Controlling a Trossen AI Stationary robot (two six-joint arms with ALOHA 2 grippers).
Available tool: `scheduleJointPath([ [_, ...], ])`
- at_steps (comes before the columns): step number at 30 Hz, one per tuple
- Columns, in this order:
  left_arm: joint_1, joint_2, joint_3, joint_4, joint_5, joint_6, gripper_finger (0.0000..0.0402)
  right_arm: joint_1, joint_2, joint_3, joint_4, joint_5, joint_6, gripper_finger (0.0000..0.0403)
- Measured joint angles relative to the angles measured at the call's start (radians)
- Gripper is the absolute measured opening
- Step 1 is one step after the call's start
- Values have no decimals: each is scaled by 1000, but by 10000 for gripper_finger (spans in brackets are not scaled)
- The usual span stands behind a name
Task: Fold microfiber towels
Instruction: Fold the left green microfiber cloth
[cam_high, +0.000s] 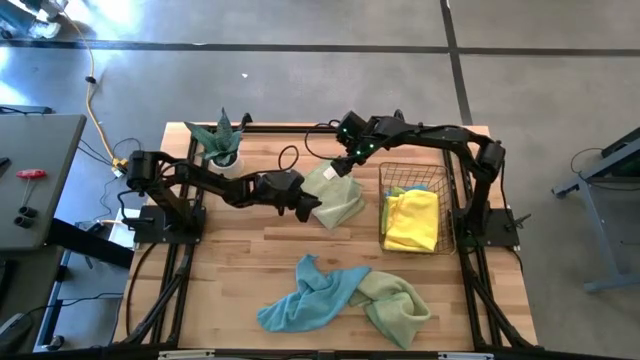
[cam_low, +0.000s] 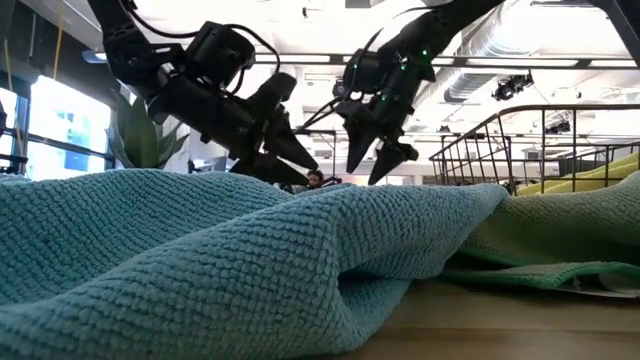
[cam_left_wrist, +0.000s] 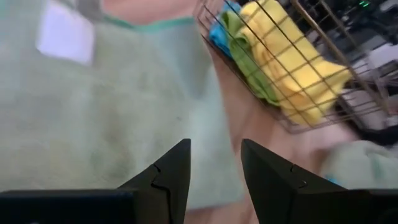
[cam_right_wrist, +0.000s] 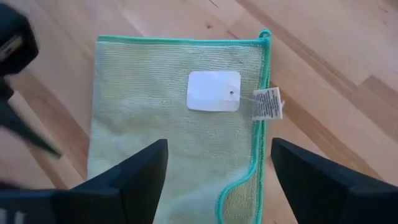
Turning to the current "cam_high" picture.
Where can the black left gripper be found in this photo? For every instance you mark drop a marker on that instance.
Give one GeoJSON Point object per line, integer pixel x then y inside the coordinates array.
{"type": "Point", "coordinates": [265, 194]}

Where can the teal textured microfiber towel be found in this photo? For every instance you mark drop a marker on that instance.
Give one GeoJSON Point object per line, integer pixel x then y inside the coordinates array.
{"type": "Point", "coordinates": [315, 300]}

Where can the blue smooth microfiber towel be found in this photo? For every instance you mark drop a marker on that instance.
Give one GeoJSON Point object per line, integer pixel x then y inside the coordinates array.
{"type": "Point", "coordinates": [417, 189]}

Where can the grey metal stand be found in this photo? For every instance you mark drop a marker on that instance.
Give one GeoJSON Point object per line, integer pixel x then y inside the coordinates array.
{"type": "Point", "coordinates": [615, 281]}

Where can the potted snake plant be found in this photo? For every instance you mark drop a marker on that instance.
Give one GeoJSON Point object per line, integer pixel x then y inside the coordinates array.
{"type": "Point", "coordinates": [222, 142]}

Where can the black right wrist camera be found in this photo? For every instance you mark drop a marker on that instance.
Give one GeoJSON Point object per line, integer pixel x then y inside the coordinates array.
{"type": "Point", "coordinates": [350, 127]}

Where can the black cylindrical socket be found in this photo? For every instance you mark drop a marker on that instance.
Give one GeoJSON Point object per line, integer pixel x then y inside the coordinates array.
{"type": "Point", "coordinates": [23, 222]}
{"type": "Point", "coordinates": [28, 211]}

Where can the pale green microfiber towel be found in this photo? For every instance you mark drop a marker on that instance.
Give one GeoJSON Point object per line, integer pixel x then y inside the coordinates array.
{"type": "Point", "coordinates": [335, 200]}
{"type": "Point", "coordinates": [395, 310]}

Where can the yellow microfiber towel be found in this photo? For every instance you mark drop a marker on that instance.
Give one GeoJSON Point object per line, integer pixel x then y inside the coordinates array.
{"type": "Point", "coordinates": [412, 220]}

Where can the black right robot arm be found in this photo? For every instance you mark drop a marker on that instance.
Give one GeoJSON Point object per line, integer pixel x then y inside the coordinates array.
{"type": "Point", "coordinates": [440, 135]}

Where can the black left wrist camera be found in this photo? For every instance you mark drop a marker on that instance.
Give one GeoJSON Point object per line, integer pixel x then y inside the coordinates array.
{"type": "Point", "coordinates": [287, 180]}

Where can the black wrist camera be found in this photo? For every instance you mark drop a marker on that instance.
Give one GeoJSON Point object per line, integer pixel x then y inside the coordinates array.
{"type": "Point", "coordinates": [350, 127]}
{"type": "Point", "coordinates": [287, 180]}

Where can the grey side table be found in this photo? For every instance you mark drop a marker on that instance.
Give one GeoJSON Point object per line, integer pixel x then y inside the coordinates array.
{"type": "Point", "coordinates": [45, 150]}

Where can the black aluminium table frame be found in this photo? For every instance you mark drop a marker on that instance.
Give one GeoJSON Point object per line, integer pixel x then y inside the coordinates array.
{"type": "Point", "coordinates": [280, 129]}

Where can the white flat box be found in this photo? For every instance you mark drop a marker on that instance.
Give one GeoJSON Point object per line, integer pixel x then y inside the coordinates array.
{"type": "Point", "coordinates": [120, 232]}

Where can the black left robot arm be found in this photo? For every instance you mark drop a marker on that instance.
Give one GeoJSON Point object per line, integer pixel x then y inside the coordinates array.
{"type": "Point", "coordinates": [200, 177]}

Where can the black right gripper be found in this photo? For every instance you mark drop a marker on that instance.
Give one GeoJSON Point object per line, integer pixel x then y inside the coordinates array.
{"type": "Point", "coordinates": [375, 137]}

